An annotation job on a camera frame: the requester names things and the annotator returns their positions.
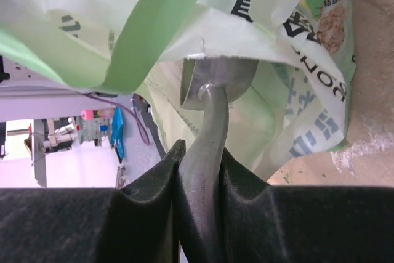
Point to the silver metal scoop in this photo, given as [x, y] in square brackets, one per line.
[207, 85]

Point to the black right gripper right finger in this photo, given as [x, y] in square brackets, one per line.
[272, 223]

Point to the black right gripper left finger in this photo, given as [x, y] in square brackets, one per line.
[133, 224]

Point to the green cat litter bag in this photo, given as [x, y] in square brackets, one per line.
[296, 105]

